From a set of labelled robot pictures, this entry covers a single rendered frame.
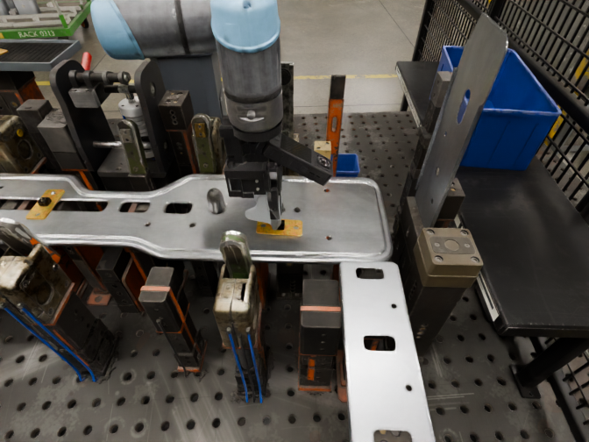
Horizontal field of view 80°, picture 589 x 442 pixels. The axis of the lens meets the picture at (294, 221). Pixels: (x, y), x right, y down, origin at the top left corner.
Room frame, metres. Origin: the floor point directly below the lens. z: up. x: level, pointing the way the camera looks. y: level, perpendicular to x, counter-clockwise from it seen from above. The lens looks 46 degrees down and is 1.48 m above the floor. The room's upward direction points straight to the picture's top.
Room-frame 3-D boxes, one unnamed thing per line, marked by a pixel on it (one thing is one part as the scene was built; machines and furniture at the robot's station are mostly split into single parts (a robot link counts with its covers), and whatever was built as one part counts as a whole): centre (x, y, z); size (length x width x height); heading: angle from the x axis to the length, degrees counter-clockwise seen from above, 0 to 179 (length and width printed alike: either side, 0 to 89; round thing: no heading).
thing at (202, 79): (1.14, 0.34, 0.90); 0.21 x 0.21 x 0.40; 3
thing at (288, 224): (0.44, 0.03, 1.01); 0.08 x 0.04 x 0.01; 88
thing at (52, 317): (0.33, 0.44, 0.87); 0.12 x 0.09 x 0.35; 178
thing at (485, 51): (0.47, -0.24, 1.17); 0.12 x 0.01 x 0.34; 178
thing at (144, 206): (0.50, 0.31, 0.84); 0.12 x 0.05 x 0.29; 178
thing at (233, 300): (0.29, 0.09, 0.87); 0.12 x 0.09 x 0.35; 178
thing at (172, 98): (0.71, 0.26, 0.91); 0.07 x 0.05 x 0.42; 178
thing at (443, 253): (0.35, -0.24, 0.88); 0.08 x 0.08 x 0.36; 88
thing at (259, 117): (0.44, 0.05, 1.24); 0.08 x 0.08 x 0.05
